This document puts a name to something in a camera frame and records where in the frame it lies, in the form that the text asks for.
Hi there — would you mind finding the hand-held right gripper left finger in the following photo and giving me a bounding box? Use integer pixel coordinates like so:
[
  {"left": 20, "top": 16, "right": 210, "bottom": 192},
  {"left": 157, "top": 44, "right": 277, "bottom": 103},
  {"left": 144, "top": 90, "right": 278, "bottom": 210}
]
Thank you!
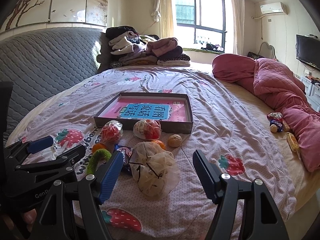
[{"left": 31, "top": 151, "right": 125, "bottom": 240}]

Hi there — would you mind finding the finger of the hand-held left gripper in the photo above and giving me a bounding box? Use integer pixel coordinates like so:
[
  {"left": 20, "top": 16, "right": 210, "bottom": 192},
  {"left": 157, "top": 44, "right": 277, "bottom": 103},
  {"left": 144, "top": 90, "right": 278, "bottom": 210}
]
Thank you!
[
  {"left": 4, "top": 135, "right": 54, "bottom": 167},
  {"left": 15, "top": 144, "right": 87, "bottom": 174}
]

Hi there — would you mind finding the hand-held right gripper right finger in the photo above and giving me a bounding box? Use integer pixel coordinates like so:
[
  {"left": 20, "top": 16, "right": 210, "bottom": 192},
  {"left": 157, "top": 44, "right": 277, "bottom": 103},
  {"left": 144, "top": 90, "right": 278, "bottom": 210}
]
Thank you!
[{"left": 192, "top": 149, "right": 290, "bottom": 240}]

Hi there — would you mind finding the green fluffy scrunchie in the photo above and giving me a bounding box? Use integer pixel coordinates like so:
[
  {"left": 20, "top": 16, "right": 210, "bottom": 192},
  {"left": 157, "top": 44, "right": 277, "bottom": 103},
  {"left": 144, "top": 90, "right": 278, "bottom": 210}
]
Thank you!
[{"left": 86, "top": 149, "right": 112, "bottom": 175}]

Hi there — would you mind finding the blue cookie packet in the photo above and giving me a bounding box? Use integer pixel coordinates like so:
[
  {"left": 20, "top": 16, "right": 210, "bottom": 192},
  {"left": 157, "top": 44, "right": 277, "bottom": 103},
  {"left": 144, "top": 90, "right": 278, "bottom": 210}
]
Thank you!
[{"left": 114, "top": 144, "right": 137, "bottom": 174}]

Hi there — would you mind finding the orange tangerine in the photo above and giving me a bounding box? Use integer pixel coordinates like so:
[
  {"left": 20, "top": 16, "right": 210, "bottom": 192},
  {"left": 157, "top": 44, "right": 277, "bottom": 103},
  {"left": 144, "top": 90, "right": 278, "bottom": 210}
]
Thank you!
[
  {"left": 152, "top": 140, "right": 166, "bottom": 152},
  {"left": 92, "top": 143, "right": 107, "bottom": 154}
]

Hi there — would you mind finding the walnut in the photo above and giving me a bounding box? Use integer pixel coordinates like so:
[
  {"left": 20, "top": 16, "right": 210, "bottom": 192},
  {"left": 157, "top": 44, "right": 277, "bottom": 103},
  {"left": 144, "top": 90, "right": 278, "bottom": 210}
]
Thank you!
[{"left": 167, "top": 134, "right": 184, "bottom": 147}]

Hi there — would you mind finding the beige mesh pouch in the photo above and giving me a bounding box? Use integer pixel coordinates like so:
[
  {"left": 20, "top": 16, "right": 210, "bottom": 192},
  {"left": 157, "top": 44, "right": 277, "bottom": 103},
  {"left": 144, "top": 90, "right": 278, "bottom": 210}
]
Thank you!
[{"left": 129, "top": 141, "right": 180, "bottom": 200}]

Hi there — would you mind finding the shallow grey cardboard box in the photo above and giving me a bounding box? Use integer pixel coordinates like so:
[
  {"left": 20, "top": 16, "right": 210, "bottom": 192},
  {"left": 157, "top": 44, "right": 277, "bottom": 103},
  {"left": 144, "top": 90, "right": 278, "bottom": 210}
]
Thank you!
[{"left": 93, "top": 92, "right": 194, "bottom": 134}]

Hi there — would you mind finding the person's left hand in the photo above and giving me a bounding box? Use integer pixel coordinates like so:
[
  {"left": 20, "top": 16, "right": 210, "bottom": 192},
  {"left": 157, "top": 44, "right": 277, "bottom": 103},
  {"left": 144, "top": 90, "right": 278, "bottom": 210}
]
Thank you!
[{"left": 21, "top": 208, "right": 38, "bottom": 232}]

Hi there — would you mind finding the strawberry print bed cover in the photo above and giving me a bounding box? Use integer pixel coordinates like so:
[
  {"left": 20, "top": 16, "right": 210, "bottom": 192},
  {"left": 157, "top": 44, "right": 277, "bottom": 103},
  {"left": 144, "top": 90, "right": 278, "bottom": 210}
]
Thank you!
[{"left": 5, "top": 65, "right": 298, "bottom": 240}]

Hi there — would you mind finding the pink and blue book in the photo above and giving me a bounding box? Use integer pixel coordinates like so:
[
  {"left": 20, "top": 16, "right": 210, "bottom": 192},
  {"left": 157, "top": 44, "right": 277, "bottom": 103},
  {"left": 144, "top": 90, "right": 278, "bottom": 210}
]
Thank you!
[{"left": 105, "top": 97, "right": 188, "bottom": 123}]

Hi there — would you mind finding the grey quilted headboard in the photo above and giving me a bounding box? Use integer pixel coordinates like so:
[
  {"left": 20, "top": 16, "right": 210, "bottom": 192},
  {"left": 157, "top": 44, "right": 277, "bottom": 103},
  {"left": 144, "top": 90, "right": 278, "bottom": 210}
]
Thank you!
[{"left": 0, "top": 27, "right": 110, "bottom": 135}]

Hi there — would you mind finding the cream bed sheet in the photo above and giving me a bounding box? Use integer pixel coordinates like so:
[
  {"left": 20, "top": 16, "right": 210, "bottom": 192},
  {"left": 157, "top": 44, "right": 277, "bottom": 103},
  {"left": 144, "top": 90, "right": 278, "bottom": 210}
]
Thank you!
[{"left": 217, "top": 79, "right": 320, "bottom": 205}]

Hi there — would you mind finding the red and white snack packet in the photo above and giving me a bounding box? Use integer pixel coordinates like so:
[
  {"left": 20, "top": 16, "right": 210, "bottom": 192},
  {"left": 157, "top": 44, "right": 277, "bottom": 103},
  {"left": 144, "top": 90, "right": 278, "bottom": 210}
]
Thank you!
[{"left": 267, "top": 112, "right": 283, "bottom": 124}]

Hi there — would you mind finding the yellow snack packet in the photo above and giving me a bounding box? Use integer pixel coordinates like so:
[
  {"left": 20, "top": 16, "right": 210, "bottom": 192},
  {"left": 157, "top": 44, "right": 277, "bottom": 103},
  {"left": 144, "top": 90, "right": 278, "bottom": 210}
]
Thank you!
[{"left": 287, "top": 132, "right": 300, "bottom": 153}]

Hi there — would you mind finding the pink quilted blanket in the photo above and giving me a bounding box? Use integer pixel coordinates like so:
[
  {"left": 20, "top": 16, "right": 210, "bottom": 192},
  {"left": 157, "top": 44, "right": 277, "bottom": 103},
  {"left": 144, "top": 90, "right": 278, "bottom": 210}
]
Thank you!
[{"left": 212, "top": 53, "right": 320, "bottom": 173}]

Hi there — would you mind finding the green windowsill mat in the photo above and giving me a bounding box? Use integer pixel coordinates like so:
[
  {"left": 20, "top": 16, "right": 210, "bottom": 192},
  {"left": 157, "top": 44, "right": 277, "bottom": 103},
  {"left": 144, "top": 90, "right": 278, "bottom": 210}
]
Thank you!
[{"left": 182, "top": 47, "right": 225, "bottom": 55}]

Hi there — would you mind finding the dark crumpled cloth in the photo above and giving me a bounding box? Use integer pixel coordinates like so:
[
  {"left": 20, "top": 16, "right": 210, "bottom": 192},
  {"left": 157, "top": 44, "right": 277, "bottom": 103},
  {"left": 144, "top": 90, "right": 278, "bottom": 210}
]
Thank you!
[{"left": 200, "top": 43, "right": 225, "bottom": 54}]

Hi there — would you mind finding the pile of folded clothes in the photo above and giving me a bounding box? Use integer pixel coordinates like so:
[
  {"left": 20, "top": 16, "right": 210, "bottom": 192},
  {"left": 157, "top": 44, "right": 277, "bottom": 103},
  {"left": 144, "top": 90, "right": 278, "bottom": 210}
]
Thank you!
[{"left": 105, "top": 26, "right": 192, "bottom": 68}]

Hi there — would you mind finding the white cabinet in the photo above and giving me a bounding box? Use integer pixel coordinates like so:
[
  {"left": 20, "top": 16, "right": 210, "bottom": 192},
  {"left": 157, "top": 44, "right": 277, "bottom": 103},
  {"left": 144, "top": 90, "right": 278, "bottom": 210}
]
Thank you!
[{"left": 300, "top": 76, "right": 320, "bottom": 105}]

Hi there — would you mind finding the white curved chair back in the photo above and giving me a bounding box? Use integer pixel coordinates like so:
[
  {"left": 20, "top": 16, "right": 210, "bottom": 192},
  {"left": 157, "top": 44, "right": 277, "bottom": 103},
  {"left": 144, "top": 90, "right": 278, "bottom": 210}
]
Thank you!
[{"left": 259, "top": 41, "right": 277, "bottom": 61}]

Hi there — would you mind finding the cream curtain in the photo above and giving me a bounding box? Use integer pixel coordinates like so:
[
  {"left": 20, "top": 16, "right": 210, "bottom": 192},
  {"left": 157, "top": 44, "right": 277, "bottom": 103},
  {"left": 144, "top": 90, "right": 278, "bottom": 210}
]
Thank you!
[
  {"left": 229, "top": 0, "right": 247, "bottom": 55},
  {"left": 159, "top": 0, "right": 174, "bottom": 39}
]

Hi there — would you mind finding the dark framed window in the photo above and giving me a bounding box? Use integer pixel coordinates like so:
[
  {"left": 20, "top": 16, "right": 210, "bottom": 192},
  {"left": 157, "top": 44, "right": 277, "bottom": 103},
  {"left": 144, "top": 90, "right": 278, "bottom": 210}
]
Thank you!
[{"left": 173, "top": 0, "right": 227, "bottom": 48}]

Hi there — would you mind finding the black television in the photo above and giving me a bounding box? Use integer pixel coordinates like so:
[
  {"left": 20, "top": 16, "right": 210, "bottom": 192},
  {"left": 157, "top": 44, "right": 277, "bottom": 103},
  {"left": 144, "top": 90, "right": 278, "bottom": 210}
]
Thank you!
[{"left": 296, "top": 34, "right": 320, "bottom": 72}]

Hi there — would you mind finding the white air conditioner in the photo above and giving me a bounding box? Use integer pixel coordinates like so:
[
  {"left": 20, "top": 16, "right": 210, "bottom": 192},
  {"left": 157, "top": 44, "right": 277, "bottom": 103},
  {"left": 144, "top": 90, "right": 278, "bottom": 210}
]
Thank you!
[{"left": 260, "top": 2, "right": 288, "bottom": 15}]

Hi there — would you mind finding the floral wall mural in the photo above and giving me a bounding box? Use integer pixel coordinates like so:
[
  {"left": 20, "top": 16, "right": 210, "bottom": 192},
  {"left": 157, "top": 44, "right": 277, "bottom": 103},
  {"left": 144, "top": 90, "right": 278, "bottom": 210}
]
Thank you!
[{"left": 0, "top": 0, "right": 109, "bottom": 32}]

